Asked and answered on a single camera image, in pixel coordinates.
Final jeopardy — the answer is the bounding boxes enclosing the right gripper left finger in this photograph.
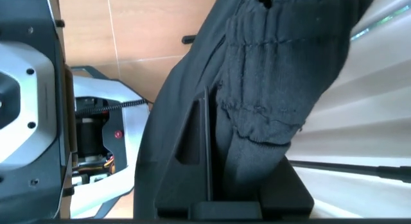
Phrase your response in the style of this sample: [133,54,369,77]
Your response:
[155,87,213,219]

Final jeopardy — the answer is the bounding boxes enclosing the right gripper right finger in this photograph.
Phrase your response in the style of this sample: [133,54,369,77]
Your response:
[259,155,315,219]

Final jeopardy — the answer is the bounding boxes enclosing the beige curtain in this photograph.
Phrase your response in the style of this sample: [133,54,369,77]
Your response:
[284,0,411,219]

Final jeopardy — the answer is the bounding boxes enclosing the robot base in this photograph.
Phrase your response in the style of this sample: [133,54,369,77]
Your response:
[0,0,152,224]

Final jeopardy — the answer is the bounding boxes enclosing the black clothes rack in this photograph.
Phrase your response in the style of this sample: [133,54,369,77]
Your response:
[180,34,411,184]

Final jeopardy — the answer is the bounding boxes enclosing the black shorts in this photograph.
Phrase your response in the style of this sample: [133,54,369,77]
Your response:
[132,0,377,220]

